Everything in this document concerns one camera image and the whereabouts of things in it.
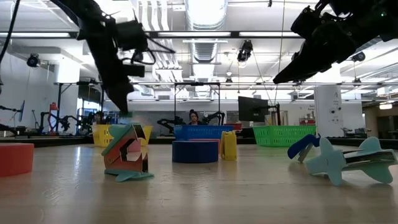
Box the person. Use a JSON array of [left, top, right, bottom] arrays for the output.
[[188, 109, 201, 126]]

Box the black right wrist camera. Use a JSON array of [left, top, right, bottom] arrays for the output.
[[290, 4, 332, 40]]

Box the white pillar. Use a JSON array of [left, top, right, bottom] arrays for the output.
[[313, 85, 345, 138]]

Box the yellow plastic basket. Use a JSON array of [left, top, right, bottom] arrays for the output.
[[91, 124, 154, 148]]

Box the black background gantry frame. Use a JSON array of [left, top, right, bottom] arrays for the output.
[[173, 82, 222, 127], [53, 81, 106, 133]]

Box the blue tape roll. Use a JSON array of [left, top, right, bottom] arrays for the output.
[[172, 140, 220, 164]]

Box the red tape roll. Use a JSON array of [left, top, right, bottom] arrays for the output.
[[0, 142, 35, 178]]

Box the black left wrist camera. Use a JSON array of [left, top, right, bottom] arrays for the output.
[[116, 19, 149, 52]]

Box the green plastic basket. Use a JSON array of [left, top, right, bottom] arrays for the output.
[[252, 125, 317, 148]]

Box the blue stapler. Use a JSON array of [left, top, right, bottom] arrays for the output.
[[287, 134, 322, 164]]

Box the silver ceiling duct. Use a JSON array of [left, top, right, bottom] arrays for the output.
[[185, 0, 229, 63]]

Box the black background monitor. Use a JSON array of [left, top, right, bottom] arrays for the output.
[[238, 96, 269, 123]]

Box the red background cart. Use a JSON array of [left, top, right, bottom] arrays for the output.
[[298, 116, 316, 126]]

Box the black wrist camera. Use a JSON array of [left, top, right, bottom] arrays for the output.
[[116, 19, 149, 52], [290, 4, 332, 40]]

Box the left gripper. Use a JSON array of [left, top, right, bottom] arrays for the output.
[[77, 18, 147, 114]]

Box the blue plastic basket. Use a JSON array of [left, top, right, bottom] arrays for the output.
[[173, 124, 234, 142]]

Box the edge-on blue monitor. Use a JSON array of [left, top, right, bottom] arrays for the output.
[[17, 100, 26, 123]]

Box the black ceiling camera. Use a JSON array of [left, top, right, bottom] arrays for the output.
[[351, 51, 367, 63], [236, 39, 254, 63], [26, 53, 41, 68], [131, 50, 145, 63]]

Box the black hanging cable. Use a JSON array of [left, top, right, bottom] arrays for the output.
[[0, 0, 21, 65]]

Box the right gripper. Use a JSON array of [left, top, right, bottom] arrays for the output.
[[272, 21, 358, 84]]

